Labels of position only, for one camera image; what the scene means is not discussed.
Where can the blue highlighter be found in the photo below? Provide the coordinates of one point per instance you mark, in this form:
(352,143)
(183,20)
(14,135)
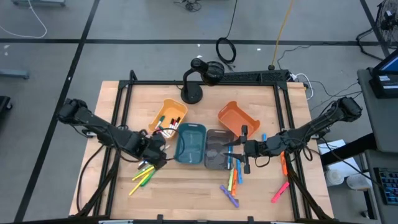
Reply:
(239,177)

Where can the pink highlighter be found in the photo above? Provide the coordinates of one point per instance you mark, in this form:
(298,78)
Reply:
(280,192)

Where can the black keyboard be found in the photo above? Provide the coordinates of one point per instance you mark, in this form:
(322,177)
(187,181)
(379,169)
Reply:
(388,186)

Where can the black aluminium table frame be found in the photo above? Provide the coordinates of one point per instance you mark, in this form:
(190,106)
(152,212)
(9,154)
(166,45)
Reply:
(155,82)

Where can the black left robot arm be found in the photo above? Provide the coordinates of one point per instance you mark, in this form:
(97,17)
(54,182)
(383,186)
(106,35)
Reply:
(93,121)

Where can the orange plastic bin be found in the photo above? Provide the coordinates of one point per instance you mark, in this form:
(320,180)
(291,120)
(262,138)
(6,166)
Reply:
(234,119)

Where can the small blue marker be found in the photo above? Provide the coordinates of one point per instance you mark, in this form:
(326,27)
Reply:
(264,137)

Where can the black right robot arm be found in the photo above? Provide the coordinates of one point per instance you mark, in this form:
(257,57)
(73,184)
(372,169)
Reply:
(317,124)

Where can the grey side desk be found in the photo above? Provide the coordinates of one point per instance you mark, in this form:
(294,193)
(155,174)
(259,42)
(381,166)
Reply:
(382,124)

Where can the black standing fan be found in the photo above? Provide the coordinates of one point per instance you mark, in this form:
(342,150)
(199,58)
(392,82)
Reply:
(388,18)

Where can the white round container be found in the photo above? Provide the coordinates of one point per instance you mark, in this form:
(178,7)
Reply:
(357,182)
(334,177)

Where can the light green highlighter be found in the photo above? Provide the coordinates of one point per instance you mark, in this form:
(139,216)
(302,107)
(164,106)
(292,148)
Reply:
(230,182)

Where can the black camera stand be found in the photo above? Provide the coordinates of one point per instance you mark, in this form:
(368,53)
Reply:
(191,95)

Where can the orange Sharpie highlighter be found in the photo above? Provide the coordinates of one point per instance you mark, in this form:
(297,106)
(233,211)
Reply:
(234,186)

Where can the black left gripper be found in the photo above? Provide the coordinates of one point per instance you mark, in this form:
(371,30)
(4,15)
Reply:
(152,149)

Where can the green thin marker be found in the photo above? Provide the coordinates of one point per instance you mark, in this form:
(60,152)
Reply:
(148,178)

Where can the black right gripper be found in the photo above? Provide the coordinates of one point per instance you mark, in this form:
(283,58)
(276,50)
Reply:
(255,147)

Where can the green-capped white pen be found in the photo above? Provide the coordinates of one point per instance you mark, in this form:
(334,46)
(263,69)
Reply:
(160,120)

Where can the blue white-banded marker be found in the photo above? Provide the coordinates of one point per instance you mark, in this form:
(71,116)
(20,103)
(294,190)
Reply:
(229,165)

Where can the grey stand foot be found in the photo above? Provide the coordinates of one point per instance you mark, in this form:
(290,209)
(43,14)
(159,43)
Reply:
(14,73)
(38,2)

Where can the black laptop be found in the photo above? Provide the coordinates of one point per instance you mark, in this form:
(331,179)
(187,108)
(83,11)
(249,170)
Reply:
(385,85)

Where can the yellow thin marker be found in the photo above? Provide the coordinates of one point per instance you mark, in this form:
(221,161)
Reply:
(139,186)
(143,172)

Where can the grey translucent plastic bin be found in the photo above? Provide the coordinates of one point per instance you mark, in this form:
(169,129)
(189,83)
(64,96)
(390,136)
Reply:
(214,149)

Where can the black desk crossbar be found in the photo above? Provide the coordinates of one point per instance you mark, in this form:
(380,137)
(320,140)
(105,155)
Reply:
(348,151)

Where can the yellow plastic bin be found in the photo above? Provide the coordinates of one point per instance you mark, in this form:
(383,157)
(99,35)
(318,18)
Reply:
(169,109)

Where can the teal plastic bin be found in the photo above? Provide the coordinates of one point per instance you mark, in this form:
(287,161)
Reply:
(190,143)

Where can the purple highlighter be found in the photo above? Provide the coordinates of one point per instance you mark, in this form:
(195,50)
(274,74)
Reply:
(229,196)

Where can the red-capped white pen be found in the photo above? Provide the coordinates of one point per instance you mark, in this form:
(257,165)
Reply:
(171,124)
(177,122)

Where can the black cart wheel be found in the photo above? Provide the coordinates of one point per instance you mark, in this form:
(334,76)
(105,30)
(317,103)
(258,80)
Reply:
(3,104)

